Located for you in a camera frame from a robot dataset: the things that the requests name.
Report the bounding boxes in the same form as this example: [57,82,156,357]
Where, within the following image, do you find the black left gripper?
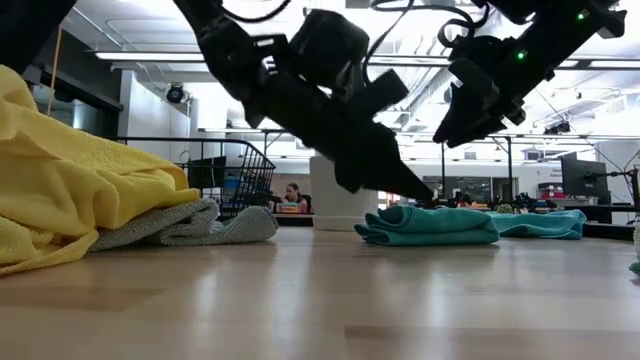
[243,54,434,201]

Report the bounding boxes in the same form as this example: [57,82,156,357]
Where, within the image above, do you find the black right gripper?
[433,57,526,149]

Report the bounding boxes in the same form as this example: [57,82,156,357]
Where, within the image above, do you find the teal microfiber towel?
[353,205,501,247]
[487,208,587,240]

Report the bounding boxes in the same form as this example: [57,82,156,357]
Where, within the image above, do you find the gray microfiber towel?
[89,198,280,247]

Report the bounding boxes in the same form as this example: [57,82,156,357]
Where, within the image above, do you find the yellow microfiber towel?
[0,64,201,279]

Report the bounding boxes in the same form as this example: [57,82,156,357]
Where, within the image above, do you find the light green microfiber towel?
[629,219,640,277]

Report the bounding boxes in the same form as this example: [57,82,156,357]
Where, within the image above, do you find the white plant pot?
[309,154,380,232]

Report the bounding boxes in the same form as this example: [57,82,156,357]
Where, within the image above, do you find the seated person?
[279,182,310,215]

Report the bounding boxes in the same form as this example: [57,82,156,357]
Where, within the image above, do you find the red storage boxes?
[537,182,569,200]

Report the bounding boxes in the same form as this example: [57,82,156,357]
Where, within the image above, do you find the black computer monitor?
[559,158,610,205]

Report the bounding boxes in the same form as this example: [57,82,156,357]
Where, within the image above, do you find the small dark monitor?
[187,156,229,190]

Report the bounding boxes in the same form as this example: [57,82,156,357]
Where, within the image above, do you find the black round ceiling spotlight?
[166,83,190,105]

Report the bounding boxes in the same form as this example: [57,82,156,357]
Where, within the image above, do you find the black background rig frame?
[439,133,514,201]

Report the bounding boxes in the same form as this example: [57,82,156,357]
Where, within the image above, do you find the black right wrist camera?
[446,33,531,81]

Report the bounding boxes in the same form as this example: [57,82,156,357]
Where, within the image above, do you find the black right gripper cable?
[362,0,489,84]

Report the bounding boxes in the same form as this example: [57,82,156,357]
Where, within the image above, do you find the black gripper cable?
[362,0,489,84]
[212,0,294,24]

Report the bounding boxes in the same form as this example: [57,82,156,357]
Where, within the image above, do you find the black wire basket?
[117,138,277,221]

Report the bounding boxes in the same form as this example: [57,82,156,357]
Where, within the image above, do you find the black table frame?
[277,214,636,242]

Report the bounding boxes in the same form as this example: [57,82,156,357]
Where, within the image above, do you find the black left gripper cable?
[212,0,294,24]

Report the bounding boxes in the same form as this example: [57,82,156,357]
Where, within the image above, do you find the orange extension cable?
[46,24,64,117]

